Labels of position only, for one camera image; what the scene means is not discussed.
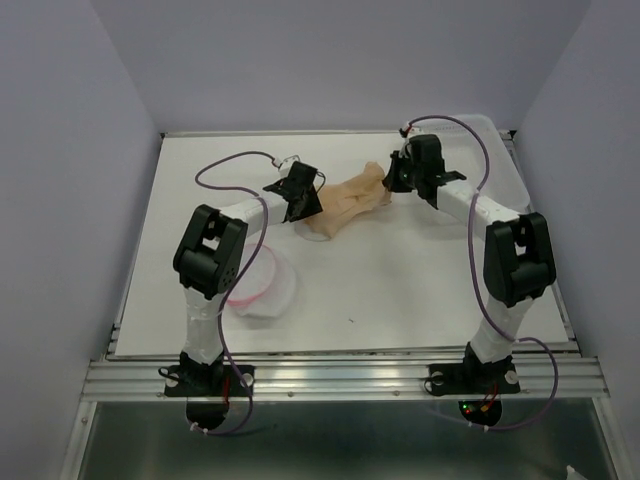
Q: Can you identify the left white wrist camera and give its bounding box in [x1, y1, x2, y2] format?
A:
[271, 155, 300, 178]

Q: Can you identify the white plastic basket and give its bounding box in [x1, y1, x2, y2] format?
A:
[429, 114, 530, 212]

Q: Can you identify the beige bra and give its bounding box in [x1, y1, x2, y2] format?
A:
[304, 162, 392, 239]

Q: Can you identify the white mesh laundry bag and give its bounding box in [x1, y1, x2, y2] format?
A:
[227, 245, 297, 319]

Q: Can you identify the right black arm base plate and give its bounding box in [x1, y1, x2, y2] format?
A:
[428, 359, 521, 396]

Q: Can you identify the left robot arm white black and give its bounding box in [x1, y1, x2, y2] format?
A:
[159, 154, 326, 394]

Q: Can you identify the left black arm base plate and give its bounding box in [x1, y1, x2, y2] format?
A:
[158, 362, 253, 398]

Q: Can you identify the aluminium frame rail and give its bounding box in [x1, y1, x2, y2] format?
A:
[81, 341, 610, 402]

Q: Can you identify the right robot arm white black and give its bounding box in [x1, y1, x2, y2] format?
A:
[383, 134, 556, 396]

